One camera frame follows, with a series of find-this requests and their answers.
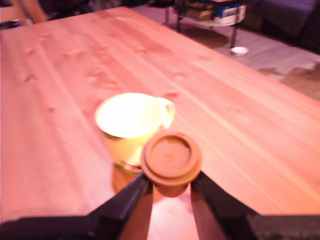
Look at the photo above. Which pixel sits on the brown coffee capsule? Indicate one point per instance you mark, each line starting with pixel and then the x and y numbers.
pixel 170 155

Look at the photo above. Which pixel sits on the black coffee table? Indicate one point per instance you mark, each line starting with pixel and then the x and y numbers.
pixel 225 22

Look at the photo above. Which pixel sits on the yellow cartoon print mug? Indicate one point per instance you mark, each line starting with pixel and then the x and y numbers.
pixel 130 117

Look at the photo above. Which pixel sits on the brown hide rug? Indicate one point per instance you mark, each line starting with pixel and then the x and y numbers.
pixel 300 80

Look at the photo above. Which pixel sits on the small white bowl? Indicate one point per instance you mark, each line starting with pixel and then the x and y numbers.
pixel 240 51

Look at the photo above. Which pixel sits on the dark board game box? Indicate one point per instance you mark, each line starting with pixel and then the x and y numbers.
pixel 198 13

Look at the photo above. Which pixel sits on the blue box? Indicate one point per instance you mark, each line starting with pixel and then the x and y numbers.
pixel 227 10

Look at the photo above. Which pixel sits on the dark sofa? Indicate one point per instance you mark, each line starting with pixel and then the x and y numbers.
pixel 287 20

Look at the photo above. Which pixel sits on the wooden chair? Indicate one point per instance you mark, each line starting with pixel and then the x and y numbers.
pixel 32 10

